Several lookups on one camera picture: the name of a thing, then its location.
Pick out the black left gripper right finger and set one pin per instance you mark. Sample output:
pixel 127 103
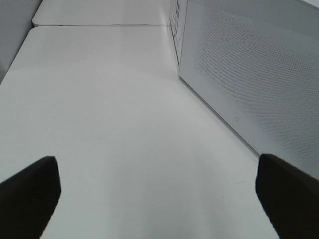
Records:
pixel 289 197

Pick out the white microwave oven body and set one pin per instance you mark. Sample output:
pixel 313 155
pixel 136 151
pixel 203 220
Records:
pixel 177 15

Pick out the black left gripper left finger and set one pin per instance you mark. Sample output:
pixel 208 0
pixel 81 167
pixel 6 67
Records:
pixel 28 200

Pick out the white microwave door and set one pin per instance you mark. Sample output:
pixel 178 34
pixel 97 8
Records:
pixel 256 63

